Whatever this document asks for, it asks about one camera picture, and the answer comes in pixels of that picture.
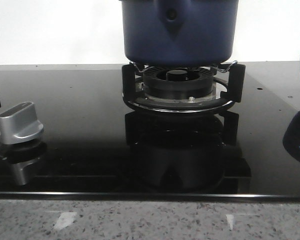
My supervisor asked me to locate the black pot support grate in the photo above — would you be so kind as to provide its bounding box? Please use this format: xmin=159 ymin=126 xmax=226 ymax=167
xmin=121 ymin=61 xmax=246 ymax=115

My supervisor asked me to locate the blue cooking pot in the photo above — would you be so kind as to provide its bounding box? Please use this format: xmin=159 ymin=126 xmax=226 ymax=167
xmin=121 ymin=0 xmax=239 ymax=67

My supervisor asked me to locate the black gas burner head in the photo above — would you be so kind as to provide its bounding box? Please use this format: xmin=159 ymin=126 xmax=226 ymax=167
xmin=143 ymin=67 xmax=214 ymax=100

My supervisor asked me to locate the black glass cooktop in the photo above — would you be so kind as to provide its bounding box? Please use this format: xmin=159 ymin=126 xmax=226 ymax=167
xmin=0 ymin=66 xmax=300 ymax=201

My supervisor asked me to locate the silver stove knob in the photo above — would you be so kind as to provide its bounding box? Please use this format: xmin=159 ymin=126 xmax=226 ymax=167
xmin=0 ymin=101 xmax=44 ymax=145

